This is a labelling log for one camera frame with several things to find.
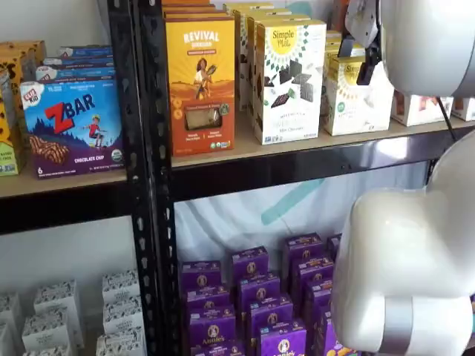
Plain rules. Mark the white patterned carton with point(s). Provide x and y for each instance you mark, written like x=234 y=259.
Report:
x=46 y=352
x=120 y=345
x=55 y=296
x=120 y=285
x=122 y=315
x=5 y=341
x=9 y=308
x=46 y=330

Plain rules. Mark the tall Simple Mills mint box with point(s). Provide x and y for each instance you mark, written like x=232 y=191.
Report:
x=259 y=11
x=293 y=92
x=245 y=5
x=278 y=18

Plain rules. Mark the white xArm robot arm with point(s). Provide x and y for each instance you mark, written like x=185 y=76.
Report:
x=401 y=241

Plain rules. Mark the wooden shelf board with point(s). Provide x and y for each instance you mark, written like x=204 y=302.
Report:
x=74 y=183
x=245 y=144

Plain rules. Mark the yellow chocolate chip cookie box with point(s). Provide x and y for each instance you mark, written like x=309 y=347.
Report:
x=35 y=52
x=7 y=148
x=11 y=74

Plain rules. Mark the blue purple ZBar box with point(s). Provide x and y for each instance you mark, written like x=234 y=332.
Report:
x=74 y=130
x=81 y=61
x=74 y=72
x=89 y=50

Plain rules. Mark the purple Annie's bunny box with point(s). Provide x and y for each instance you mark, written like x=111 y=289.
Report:
x=208 y=298
x=200 y=274
x=259 y=291
x=271 y=313
x=250 y=263
x=215 y=350
x=319 y=296
x=334 y=246
x=326 y=333
x=211 y=326
x=304 y=246
x=313 y=270
x=282 y=343

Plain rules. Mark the white box with cracker picture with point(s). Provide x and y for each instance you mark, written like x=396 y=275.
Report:
x=415 y=111
x=464 y=109

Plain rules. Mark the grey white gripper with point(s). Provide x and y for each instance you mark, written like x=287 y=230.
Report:
x=365 y=22

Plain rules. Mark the orange Revival cracker box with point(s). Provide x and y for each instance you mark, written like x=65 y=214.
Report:
x=185 y=3
x=193 y=15
x=200 y=92

